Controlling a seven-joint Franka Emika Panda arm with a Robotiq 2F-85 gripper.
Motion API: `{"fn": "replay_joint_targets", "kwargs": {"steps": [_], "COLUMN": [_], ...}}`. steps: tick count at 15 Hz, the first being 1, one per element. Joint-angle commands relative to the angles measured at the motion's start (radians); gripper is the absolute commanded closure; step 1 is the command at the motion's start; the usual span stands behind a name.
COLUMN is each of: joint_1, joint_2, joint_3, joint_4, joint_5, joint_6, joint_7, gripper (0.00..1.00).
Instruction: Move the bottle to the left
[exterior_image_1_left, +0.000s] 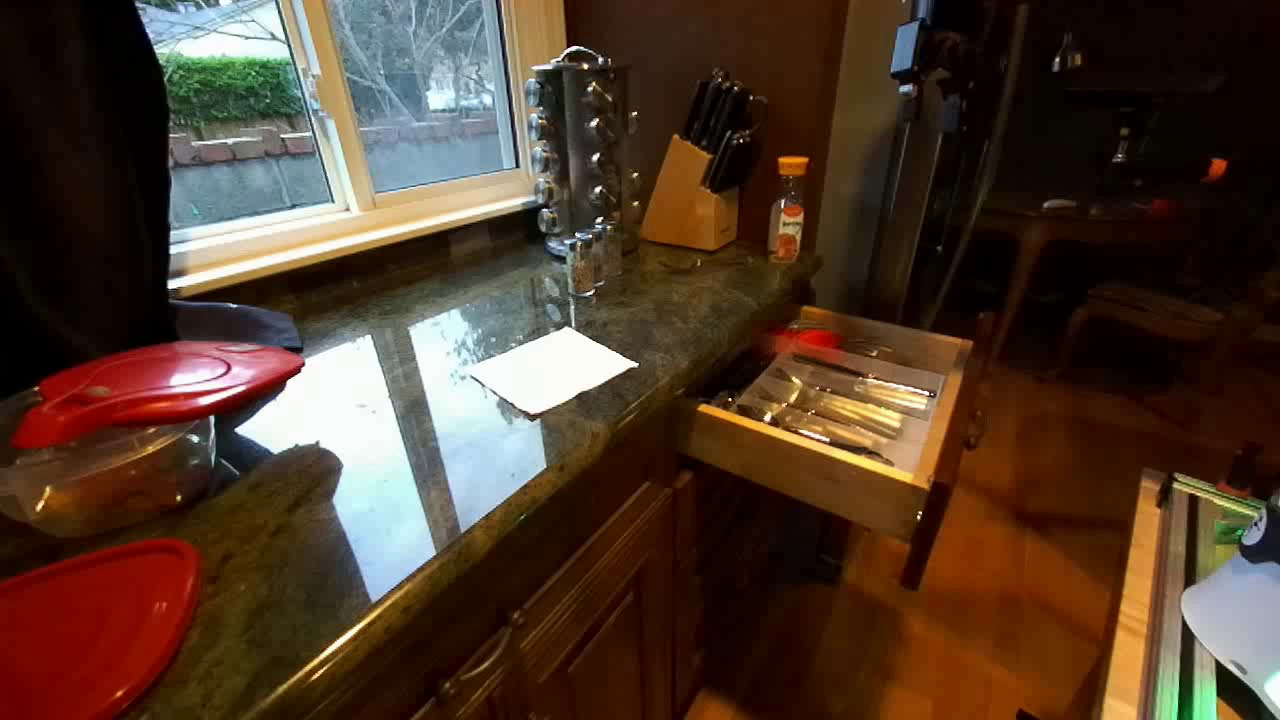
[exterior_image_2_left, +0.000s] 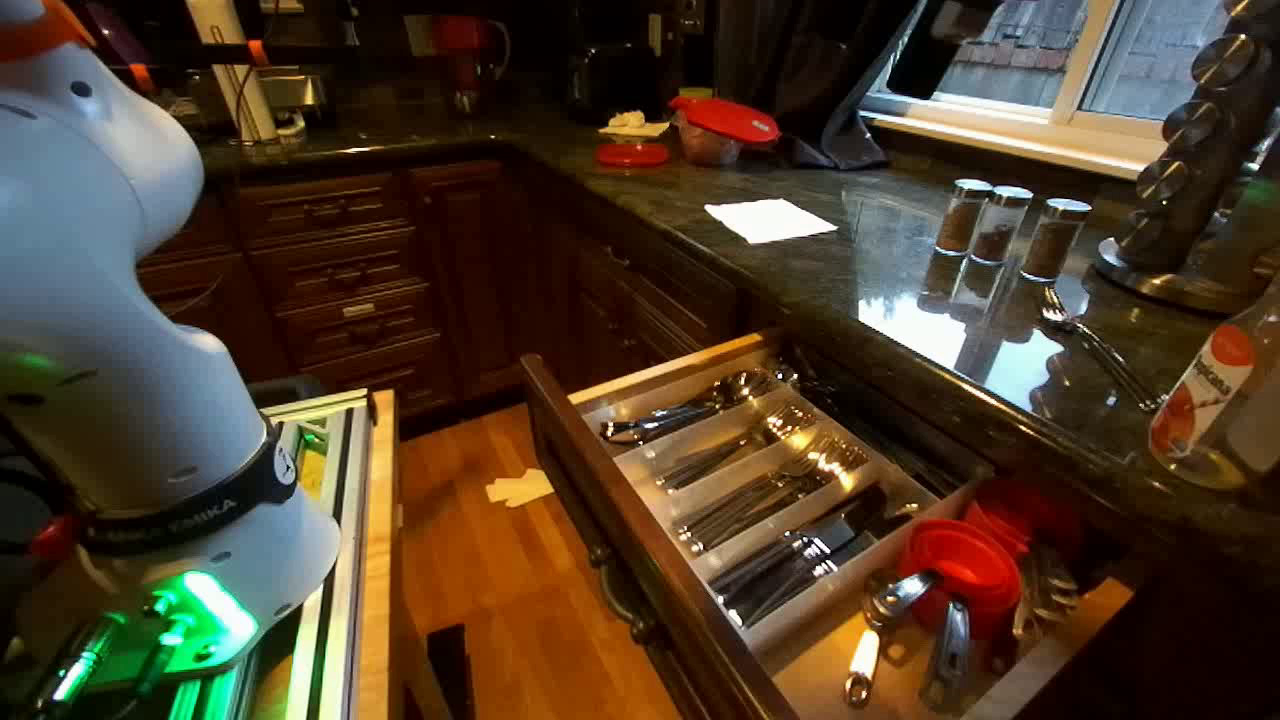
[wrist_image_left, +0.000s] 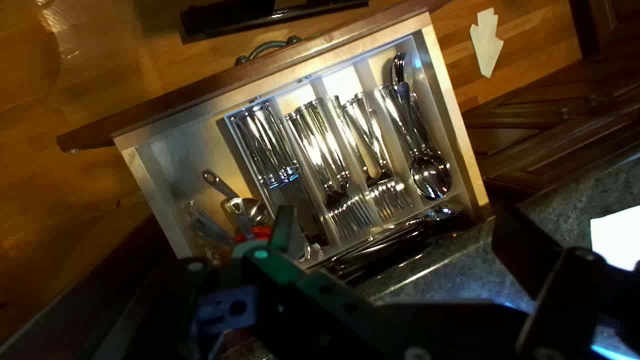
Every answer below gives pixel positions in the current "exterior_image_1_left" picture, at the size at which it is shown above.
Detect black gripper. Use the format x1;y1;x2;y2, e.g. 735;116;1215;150
882;0;969;136

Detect clear bottle with orange cap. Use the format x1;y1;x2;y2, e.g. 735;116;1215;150
763;152;811;267

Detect dark dining table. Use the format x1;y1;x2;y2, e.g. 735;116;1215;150
982;185;1244;363

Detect wooden knife block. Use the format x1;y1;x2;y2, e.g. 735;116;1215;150
634;132;743;258

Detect red utensil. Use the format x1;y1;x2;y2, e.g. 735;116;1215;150
763;325;848;361

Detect dark chair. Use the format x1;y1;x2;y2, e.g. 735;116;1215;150
1056;278;1234;393

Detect metal spice rack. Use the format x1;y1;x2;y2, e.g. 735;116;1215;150
521;40;648;300

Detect metal dish rack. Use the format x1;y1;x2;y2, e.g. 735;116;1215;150
713;350;941;469

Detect wooden kitchen drawer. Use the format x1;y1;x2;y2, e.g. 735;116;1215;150
675;300;998;594

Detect white paper sheet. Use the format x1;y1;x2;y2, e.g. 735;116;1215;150
467;325;642;419

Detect white rounded object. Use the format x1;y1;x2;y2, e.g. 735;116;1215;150
1176;554;1280;718

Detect wooden cabinet door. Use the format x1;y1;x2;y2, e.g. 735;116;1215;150
409;476;705;720

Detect black curtain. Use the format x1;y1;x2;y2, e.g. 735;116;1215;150
0;0;180;402

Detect glass bowl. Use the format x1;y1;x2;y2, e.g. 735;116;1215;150
0;411;225;540

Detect flat red lid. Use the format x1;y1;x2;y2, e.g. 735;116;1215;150
0;535;206;720

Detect black handled knife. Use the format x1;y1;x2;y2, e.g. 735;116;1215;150
708;91;772;197
681;68;721;150
698;75;749;159

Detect green lit metal rail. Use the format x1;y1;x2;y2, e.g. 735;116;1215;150
1152;469;1271;720

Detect metal cabinet handle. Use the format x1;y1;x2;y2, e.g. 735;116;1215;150
434;619;522;714

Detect red bowl lid with handle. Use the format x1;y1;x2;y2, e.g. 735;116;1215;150
11;337;309;455

